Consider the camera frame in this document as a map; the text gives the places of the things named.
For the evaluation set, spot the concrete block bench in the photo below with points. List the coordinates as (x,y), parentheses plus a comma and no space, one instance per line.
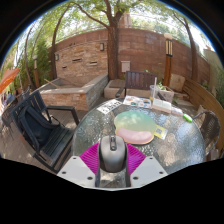
(111,90)

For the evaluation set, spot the large tree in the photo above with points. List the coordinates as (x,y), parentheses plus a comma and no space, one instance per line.
(112,50)

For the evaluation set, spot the wooden garden lamp post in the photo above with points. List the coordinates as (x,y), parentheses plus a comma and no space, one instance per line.
(168,60)

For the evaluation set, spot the pastel green pink mouse pad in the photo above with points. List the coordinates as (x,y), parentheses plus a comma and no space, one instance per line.
(135,125)

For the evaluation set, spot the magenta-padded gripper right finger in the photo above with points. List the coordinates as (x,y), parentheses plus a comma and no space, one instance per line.
(135,159)

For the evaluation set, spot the dark wicker chair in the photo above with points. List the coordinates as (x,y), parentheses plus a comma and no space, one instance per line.
(209,128)

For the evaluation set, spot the curved wooden bench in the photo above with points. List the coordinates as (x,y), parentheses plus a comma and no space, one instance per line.
(203,98)

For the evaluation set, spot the stone brick planter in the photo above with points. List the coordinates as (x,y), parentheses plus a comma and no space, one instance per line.
(71,93)

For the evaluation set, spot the dark wooden slatted chair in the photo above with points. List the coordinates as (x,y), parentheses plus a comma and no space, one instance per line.
(140,80)

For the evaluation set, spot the grey black computer mouse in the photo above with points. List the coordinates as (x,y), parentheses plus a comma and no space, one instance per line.
(112,154)

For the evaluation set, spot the colourful sticker sheet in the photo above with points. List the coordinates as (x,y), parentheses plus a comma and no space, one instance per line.
(137,101)

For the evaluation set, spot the beige cushion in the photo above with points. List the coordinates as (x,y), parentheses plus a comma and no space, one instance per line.
(177,82)

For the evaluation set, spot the clear plastic box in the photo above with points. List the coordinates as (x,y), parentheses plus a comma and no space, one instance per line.
(166,94)

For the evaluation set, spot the open white book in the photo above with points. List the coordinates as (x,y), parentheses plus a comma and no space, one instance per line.
(164,106)

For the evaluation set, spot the small green lighter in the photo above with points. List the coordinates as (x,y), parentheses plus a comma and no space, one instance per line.
(187,118)

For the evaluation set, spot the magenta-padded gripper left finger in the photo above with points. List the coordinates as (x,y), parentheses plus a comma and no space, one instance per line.
(89,160)

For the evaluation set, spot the orange parasol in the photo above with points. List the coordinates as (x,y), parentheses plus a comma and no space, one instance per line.
(7,79)

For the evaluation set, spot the dark wall lamp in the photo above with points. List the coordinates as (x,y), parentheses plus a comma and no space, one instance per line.
(56,57)
(102,46)

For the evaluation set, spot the black slatted garden chair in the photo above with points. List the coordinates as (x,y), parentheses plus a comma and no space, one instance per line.
(40,130)

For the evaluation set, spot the clear plastic cup with straw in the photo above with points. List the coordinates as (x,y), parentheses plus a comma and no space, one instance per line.
(153,91)

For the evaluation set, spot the white wall box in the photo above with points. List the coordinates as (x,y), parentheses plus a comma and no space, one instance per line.
(125,66)

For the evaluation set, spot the slim leaning tree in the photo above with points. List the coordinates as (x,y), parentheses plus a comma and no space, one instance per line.
(54,53)
(192,50)

